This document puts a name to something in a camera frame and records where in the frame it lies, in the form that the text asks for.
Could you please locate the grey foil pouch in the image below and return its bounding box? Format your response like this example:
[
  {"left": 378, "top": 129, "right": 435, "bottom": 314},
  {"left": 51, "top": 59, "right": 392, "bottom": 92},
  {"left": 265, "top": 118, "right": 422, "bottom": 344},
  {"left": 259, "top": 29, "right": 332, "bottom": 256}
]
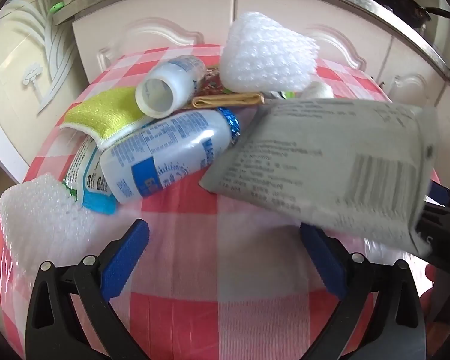
[{"left": 200, "top": 98, "right": 438, "bottom": 257}]

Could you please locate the white foam net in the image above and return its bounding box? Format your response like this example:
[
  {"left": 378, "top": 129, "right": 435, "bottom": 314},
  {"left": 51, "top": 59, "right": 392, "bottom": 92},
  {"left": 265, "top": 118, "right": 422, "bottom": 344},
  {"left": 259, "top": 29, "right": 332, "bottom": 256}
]
[
  {"left": 218, "top": 12, "right": 320, "bottom": 93},
  {"left": 0, "top": 173, "right": 98, "bottom": 271}
]

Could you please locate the green white candy wrapper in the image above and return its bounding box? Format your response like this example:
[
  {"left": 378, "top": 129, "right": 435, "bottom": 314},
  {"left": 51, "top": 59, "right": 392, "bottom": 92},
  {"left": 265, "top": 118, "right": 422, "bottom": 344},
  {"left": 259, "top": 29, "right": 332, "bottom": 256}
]
[{"left": 262, "top": 91, "right": 302, "bottom": 100}]

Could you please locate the yellow green sponge cloth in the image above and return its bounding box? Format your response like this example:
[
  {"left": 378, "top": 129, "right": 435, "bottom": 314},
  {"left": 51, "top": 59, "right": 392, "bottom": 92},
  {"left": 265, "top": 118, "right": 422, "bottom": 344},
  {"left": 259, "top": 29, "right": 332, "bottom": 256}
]
[{"left": 61, "top": 87, "right": 153, "bottom": 152}]

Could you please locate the large white blue bottle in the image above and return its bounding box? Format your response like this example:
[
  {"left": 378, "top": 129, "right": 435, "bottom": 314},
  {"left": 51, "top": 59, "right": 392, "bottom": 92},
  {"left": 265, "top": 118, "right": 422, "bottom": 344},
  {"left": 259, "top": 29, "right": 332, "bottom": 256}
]
[{"left": 100, "top": 107, "right": 241, "bottom": 204}]

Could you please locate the small white bottle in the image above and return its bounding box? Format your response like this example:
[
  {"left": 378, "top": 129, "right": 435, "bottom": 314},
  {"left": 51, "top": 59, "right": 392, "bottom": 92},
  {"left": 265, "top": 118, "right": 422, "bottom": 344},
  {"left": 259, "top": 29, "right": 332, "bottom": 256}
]
[{"left": 136, "top": 55, "right": 206, "bottom": 119}]

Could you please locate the red snack packet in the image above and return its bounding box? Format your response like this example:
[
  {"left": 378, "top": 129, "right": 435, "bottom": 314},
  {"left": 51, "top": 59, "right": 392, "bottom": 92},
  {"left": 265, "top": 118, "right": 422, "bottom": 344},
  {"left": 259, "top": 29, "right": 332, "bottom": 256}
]
[{"left": 196, "top": 66, "right": 232, "bottom": 96}]

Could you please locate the white kitchen cabinet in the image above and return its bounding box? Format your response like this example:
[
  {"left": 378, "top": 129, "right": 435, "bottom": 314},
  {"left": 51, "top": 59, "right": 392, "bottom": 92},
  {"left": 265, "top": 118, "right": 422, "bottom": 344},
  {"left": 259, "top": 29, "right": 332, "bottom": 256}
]
[{"left": 72, "top": 0, "right": 450, "bottom": 107}]

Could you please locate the green blue wipes packet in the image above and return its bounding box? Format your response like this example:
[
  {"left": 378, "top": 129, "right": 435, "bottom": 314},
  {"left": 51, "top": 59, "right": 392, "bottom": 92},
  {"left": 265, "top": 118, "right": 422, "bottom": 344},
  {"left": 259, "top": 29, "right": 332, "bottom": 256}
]
[{"left": 62, "top": 136, "right": 118, "bottom": 215}]

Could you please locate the black frying pan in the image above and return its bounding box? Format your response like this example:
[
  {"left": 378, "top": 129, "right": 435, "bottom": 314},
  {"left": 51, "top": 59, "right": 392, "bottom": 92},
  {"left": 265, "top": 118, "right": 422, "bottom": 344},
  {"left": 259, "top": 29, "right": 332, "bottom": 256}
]
[{"left": 373, "top": 0, "right": 450, "bottom": 29}]

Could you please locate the tan folded paper packet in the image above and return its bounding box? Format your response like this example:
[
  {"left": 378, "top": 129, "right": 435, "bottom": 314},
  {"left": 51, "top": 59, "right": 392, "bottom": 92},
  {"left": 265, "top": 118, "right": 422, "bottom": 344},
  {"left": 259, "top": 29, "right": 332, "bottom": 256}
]
[{"left": 189, "top": 93, "right": 265, "bottom": 109}]

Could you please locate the green clip on counter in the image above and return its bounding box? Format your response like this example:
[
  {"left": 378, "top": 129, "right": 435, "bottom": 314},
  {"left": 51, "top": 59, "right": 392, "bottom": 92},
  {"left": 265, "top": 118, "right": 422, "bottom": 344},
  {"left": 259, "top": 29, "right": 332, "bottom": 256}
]
[{"left": 49, "top": 2, "right": 65, "bottom": 14}]

